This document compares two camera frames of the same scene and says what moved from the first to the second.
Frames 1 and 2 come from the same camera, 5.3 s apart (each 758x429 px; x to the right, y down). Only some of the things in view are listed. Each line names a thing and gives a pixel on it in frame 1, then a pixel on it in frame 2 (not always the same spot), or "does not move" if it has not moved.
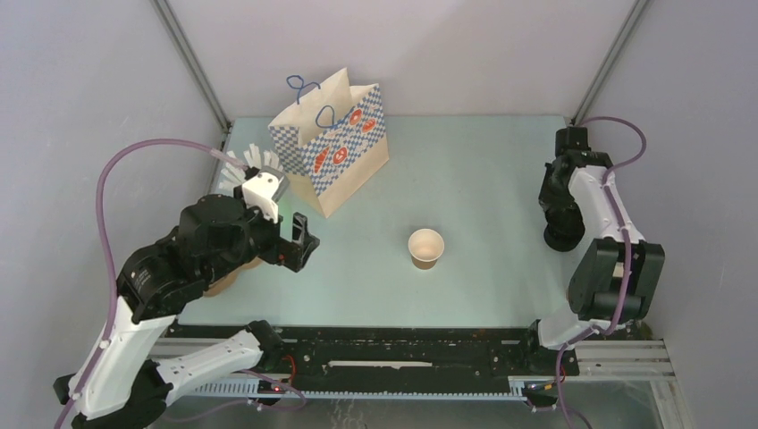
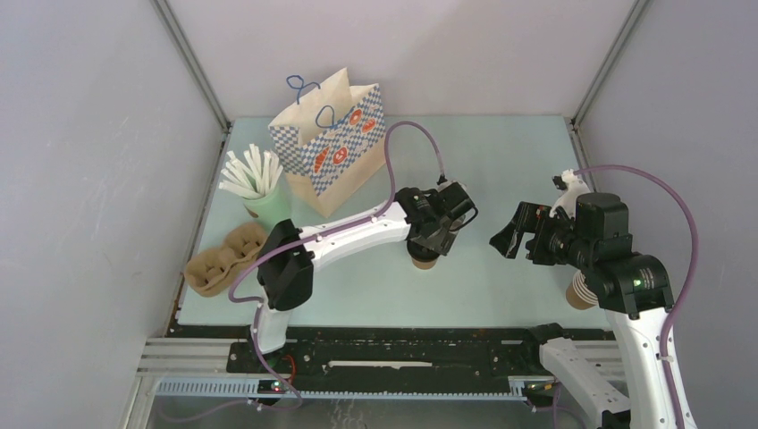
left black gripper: [286, 251] to [442, 242]
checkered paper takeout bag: [332, 142] does not move
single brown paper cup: [425, 247] does not move
